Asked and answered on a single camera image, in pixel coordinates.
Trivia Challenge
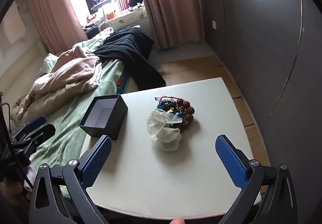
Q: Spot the pink curtain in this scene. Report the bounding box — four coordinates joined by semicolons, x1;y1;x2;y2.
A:
26;0;88;54
136;0;206;50

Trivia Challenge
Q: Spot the blue bead bracelet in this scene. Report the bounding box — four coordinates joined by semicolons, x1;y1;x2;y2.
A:
169;111;183;129

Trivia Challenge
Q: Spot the beige fleece blanket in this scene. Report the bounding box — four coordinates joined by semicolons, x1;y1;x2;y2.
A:
11;44;103;124

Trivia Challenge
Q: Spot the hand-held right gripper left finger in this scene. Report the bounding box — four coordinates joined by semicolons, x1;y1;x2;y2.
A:
29;135;112;224

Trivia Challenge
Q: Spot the dark blue beaded ornament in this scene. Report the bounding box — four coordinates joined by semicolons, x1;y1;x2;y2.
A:
155;96;175;112

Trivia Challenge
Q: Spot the person's left hand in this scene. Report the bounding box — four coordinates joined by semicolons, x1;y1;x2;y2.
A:
0;181;32;205

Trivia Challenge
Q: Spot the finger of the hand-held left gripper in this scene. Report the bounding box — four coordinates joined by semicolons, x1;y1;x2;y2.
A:
14;123;56;146
10;115;47;139

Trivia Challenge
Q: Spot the black gift box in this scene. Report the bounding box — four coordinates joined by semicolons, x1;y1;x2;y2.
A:
79;94;129;141

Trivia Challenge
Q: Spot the clear plastic bag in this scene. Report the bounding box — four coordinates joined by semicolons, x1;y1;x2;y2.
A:
146;109;183;152

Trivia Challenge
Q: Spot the flattened cardboard sheet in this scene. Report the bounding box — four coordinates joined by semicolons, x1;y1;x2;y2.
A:
160;55;271;164

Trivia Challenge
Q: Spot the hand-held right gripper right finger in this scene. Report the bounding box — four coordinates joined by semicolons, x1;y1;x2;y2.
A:
215;135;298;224

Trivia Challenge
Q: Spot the white floral duvet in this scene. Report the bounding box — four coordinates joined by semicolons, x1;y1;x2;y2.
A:
102;6;151;31

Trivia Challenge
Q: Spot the black knit garment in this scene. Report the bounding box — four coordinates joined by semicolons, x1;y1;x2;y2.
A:
93;27;167;91

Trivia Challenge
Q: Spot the leaf patterned quilt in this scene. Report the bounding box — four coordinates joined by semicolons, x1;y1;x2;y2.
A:
72;29;114;51

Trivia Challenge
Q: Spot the green bedsheet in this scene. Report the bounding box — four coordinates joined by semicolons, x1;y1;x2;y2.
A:
29;56;129;195

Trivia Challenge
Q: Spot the brown bead bracelet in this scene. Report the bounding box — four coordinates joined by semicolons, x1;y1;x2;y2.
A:
173;98;196;129

